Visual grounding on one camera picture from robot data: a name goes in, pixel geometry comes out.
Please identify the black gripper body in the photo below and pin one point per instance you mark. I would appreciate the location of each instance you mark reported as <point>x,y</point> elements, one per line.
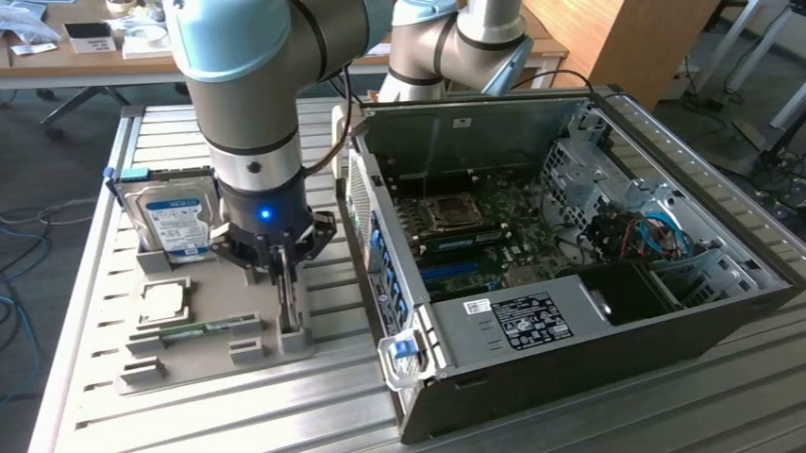
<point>264,212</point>

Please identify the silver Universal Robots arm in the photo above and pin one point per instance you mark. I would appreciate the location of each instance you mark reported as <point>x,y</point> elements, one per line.
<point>246,118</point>

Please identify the grey parts rack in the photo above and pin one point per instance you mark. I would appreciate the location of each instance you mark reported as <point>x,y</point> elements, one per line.
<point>214,288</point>

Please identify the hard disk with blue label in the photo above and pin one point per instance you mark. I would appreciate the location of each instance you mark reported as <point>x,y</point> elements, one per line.
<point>170,222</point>

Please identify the silver CPU chip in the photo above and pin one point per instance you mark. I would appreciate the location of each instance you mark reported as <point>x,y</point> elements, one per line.
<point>163,302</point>

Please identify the green RAM stick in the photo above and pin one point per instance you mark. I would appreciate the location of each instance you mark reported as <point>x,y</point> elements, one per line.
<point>466,240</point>
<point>202,327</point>

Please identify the CPU socket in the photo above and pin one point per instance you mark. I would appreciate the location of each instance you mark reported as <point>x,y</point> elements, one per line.
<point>454,211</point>

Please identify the blue expansion slot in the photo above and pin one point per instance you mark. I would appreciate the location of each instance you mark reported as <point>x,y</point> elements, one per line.
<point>450,271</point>

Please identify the silver case latch blue tab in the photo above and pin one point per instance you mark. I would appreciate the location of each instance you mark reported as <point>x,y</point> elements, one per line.
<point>403,358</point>

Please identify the green motherboard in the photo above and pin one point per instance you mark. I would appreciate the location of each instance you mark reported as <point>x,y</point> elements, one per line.
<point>522,236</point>

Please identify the grey power supply unit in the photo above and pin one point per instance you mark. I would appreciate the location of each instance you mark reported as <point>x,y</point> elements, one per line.
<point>503,321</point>

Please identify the black chair base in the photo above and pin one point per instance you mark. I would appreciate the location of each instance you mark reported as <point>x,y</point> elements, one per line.
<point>75,106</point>

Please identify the flat white box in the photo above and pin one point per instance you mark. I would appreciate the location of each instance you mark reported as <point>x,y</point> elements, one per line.
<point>141,52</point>

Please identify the white tape roll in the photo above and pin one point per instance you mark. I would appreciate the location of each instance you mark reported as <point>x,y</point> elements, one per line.
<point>145,35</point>

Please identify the wooden desk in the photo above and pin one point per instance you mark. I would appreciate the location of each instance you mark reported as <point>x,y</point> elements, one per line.
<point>75,66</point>

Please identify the white box black lid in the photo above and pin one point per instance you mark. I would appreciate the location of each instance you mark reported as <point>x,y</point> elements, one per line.
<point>91,38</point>

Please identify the black open PC case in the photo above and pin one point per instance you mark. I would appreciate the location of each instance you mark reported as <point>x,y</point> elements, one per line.
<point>566,358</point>

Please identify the beige cup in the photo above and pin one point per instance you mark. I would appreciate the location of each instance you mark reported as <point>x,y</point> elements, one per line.
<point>119,5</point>

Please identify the white paper card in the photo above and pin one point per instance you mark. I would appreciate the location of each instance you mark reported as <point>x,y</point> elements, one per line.
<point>31,48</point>

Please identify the clear plastic bag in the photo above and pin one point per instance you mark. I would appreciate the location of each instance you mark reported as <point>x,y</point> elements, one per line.
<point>25,23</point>

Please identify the wooden cabinet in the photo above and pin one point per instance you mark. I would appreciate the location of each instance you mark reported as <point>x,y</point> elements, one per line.
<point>617,42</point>

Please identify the metal disk bay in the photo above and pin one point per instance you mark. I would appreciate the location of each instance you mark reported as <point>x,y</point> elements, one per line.
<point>711,278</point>

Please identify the white table leg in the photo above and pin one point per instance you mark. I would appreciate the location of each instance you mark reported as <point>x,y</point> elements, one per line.
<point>755,42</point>

